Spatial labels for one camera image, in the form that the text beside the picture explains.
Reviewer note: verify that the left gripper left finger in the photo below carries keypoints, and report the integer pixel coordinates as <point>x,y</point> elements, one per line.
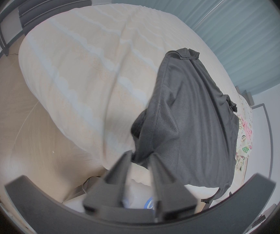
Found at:
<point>108,189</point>

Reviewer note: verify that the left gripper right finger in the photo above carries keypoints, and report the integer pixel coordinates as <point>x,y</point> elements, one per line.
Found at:
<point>169,194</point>

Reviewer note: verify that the black T-shirt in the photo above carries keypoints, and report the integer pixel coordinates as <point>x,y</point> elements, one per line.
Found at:
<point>191,118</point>

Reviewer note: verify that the bed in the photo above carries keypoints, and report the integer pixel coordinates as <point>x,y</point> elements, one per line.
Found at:
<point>81,57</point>

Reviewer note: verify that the white printed pyjama garment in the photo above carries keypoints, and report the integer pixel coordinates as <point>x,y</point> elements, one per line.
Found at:
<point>243,150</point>

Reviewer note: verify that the pink garment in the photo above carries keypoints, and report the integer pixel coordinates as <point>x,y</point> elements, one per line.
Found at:
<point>248,130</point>

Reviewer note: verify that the white printed pillow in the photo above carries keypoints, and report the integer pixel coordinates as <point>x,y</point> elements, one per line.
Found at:
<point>246,106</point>

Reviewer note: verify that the grey bedside table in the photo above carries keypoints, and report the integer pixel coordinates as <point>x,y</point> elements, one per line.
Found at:
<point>246,95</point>

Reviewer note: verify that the blue-green curtain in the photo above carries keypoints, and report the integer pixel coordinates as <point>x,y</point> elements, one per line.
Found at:
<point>166,1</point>
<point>252,45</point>

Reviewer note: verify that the black chest of drawers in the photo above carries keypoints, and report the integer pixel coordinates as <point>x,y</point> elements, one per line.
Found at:
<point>52,6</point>

